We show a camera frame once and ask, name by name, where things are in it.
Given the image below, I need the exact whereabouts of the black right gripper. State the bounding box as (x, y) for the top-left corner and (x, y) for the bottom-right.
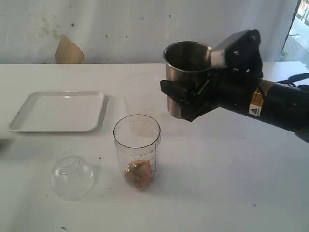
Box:
(160, 29), (263, 122)

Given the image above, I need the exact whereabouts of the stainless steel cup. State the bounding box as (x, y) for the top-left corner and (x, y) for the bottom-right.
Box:
(163, 41), (214, 119)

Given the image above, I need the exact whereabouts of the wooden pieces and coin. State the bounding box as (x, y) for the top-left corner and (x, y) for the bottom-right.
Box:
(124, 159), (153, 191)

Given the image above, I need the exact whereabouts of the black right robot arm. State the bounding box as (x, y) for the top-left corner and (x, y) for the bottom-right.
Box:
(160, 30), (309, 141)

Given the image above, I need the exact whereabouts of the clear measuring cup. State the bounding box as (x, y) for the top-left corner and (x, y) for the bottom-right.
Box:
(113, 115), (161, 181)

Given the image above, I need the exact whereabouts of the clear plastic dome lid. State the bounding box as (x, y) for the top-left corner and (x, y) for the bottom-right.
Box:
(50, 152), (95, 201)

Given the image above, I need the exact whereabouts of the frosted translucent plastic cup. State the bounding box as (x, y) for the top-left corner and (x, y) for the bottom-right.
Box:
(124, 72), (161, 138)

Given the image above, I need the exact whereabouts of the white rectangular plastic tray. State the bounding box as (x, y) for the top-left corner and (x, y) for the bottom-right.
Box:
(9, 91), (106, 133)

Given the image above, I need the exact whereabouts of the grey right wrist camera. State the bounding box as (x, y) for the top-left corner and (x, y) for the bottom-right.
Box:
(210, 30), (250, 68)

